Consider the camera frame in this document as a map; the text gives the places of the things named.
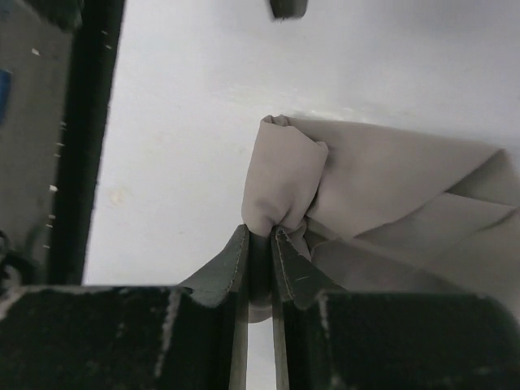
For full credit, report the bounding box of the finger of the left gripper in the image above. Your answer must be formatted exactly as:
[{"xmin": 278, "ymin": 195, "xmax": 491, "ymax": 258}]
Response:
[{"xmin": 268, "ymin": 0, "xmax": 309, "ymax": 20}]

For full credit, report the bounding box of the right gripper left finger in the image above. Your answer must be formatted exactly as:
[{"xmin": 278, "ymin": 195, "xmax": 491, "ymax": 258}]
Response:
[{"xmin": 1, "ymin": 225, "xmax": 249, "ymax": 389}]

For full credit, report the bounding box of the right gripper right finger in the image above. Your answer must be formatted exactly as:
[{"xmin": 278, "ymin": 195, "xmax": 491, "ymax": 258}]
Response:
[{"xmin": 271, "ymin": 228, "xmax": 519, "ymax": 389}]

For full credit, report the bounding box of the grey underwear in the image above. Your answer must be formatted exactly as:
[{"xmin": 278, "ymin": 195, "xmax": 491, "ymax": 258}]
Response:
[{"xmin": 242, "ymin": 115, "xmax": 519, "ymax": 313}]

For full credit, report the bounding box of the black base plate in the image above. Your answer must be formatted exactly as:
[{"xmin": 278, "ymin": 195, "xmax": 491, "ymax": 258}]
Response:
[{"xmin": 1, "ymin": 1, "xmax": 124, "ymax": 288}]

